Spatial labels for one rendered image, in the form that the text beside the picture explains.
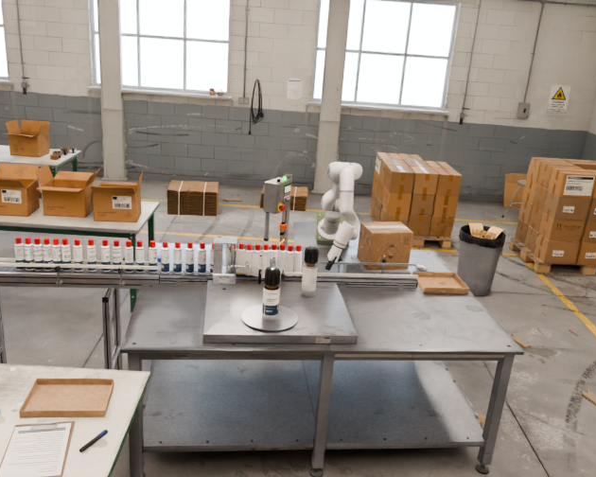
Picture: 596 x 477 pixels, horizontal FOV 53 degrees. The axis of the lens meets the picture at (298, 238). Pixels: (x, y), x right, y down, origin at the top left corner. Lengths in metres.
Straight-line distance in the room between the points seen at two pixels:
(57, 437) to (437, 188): 5.42
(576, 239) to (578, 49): 3.61
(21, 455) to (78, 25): 7.54
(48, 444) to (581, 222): 5.77
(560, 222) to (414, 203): 1.58
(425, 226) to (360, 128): 2.46
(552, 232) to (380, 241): 3.21
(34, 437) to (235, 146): 7.00
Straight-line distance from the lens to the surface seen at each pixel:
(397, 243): 4.08
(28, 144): 7.41
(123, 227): 4.91
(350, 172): 3.75
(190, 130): 9.16
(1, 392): 2.95
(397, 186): 6.98
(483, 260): 5.97
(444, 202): 7.15
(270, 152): 9.10
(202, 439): 3.46
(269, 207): 3.65
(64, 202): 5.19
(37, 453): 2.56
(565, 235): 6.99
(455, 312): 3.70
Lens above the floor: 2.38
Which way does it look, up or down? 20 degrees down
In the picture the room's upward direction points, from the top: 4 degrees clockwise
